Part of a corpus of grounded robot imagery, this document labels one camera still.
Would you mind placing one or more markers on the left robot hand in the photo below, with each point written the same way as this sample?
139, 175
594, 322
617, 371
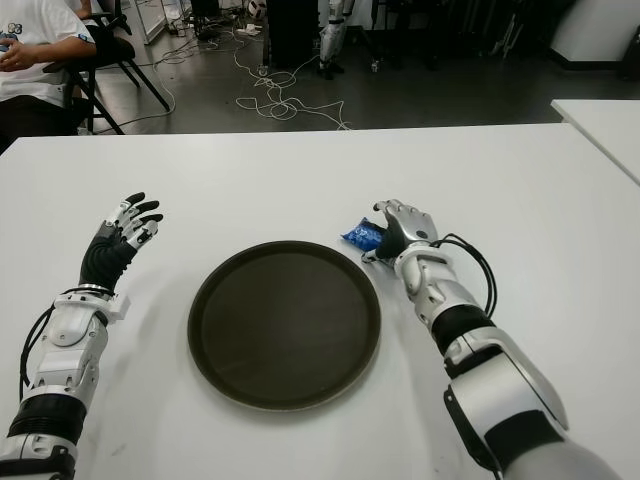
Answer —
102, 257

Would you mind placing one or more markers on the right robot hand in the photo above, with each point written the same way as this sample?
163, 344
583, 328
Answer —
415, 227

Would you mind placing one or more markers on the blue Oreo packet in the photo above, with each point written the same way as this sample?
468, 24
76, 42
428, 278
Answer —
362, 234

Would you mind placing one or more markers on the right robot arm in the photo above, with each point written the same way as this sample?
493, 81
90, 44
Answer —
500, 380

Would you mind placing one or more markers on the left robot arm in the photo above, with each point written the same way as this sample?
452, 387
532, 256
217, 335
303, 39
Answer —
65, 350

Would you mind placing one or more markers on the round dark brown tray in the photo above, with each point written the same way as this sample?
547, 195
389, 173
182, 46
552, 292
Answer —
285, 325

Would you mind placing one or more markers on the seated person white t-shirt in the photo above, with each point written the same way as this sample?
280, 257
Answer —
30, 75

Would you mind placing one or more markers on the black folding chair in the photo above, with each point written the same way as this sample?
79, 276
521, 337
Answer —
112, 47

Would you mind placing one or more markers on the white side table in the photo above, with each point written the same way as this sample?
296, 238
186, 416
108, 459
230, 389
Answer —
605, 125

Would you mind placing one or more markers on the black cabinet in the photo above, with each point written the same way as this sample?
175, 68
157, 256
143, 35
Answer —
292, 30

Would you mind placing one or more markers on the white framed panel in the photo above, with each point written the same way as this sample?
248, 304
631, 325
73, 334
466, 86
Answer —
150, 20

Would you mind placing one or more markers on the white power strip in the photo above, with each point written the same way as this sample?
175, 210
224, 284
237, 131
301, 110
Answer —
249, 31

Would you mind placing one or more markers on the black white soccer ball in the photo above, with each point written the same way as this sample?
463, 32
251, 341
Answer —
258, 7

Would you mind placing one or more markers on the white column black base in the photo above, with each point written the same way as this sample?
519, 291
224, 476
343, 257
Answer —
595, 25

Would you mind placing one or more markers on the silver folding frame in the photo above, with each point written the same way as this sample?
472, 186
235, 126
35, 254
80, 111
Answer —
507, 37

